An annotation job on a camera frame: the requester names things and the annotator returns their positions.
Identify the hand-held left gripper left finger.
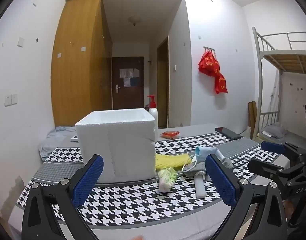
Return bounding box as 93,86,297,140
21,154,105,240

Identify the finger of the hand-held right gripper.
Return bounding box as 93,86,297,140
247,158,297,188
260,141,306,163

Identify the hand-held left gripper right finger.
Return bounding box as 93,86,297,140
205,154,288,240

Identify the grey sock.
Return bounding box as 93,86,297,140
184,156,233,180

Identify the blue face mask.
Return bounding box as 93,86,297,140
182,146,227,172

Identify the white foam box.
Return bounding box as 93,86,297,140
75,108,157,183

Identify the green white plastic bag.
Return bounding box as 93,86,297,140
158,167,178,193

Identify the yellow foam net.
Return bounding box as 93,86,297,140
155,153,196,170

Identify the grey pillow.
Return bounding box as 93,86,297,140
262,124,288,139

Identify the brown wooden board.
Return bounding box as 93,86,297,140
248,102,255,130
252,101,258,139

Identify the black smartphone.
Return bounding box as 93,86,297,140
215,127,241,140

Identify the houndstooth printed tablecloth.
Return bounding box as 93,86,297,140
8,124,290,240

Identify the blue grey cloth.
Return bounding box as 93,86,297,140
38,126,80,159

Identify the red snack packet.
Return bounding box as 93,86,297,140
160,130,181,140

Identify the red printed plastic bag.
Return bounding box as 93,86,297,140
198,51,221,77
214,72,228,94

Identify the metal bunk bed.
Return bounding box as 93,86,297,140
252,27,306,145

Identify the white pump bottle red cap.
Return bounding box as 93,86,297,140
147,94,158,130

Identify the dark brown door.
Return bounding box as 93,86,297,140
112,57,145,110

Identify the wooden wardrobe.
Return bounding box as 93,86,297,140
51,0,113,127

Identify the wooden side door frame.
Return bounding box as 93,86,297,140
157,36,170,129

